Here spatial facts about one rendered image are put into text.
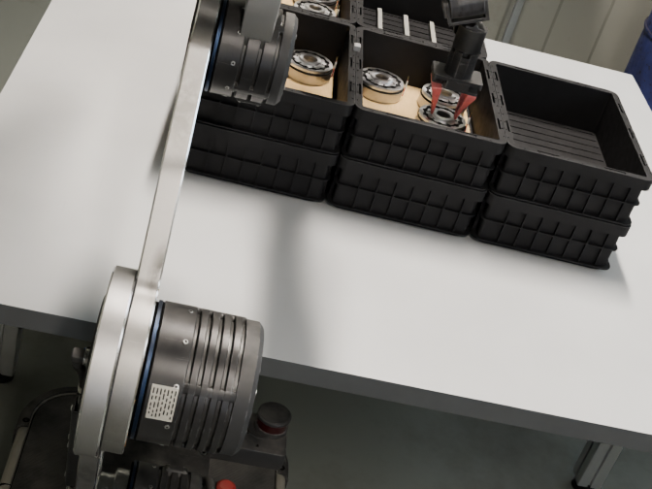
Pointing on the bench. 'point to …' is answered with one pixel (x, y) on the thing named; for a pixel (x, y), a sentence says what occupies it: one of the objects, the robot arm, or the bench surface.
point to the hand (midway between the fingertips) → (443, 112)
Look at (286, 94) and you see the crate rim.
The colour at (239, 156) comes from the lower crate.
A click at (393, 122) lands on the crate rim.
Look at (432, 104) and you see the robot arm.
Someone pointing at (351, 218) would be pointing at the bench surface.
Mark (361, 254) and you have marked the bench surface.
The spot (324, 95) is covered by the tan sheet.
